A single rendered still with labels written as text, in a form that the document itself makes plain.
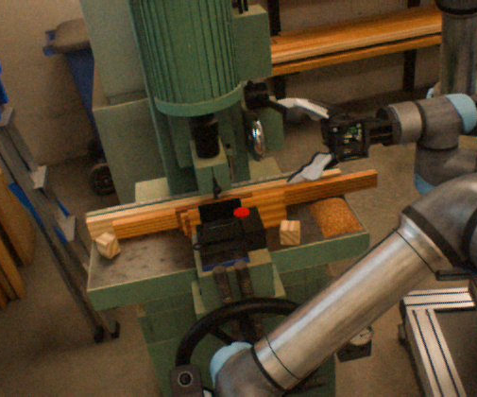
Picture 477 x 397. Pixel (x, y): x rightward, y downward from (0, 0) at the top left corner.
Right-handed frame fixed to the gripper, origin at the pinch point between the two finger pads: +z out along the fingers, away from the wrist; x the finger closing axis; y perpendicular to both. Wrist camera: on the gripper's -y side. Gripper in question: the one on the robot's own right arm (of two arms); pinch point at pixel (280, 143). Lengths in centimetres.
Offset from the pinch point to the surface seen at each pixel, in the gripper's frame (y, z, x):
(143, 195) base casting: -56, 32, 23
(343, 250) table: -6.2, -12.0, 27.3
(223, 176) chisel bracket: -13.5, 10.2, 8.4
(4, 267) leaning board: -128, 107, 67
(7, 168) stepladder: -79, 75, 12
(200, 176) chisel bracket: -13.2, 14.9, 7.4
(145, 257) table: -12.2, 29.7, 22.8
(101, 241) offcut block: -14.7, 38.5, 18.2
